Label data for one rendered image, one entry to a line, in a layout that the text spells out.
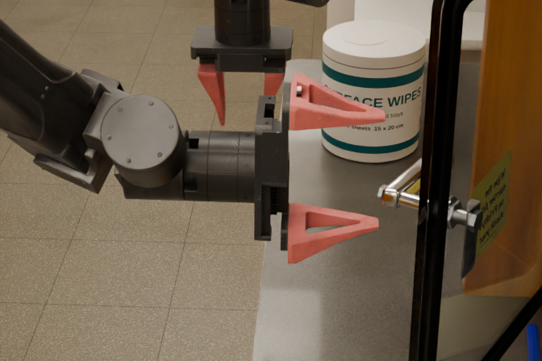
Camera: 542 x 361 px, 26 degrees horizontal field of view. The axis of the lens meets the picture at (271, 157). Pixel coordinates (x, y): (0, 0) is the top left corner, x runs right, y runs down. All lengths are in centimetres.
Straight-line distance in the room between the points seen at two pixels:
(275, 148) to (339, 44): 60
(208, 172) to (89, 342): 191
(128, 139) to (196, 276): 216
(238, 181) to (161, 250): 221
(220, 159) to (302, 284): 37
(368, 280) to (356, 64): 31
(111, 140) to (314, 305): 44
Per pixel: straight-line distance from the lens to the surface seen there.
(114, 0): 492
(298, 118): 88
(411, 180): 91
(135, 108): 86
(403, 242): 134
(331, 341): 118
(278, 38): 121
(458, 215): 87
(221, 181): 91
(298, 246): 94
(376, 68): 145
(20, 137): 91
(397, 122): 149
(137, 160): 85
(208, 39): 121
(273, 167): 90
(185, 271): 303
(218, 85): 121
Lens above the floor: 163
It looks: 27 degrees down
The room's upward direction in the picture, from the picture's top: straight up
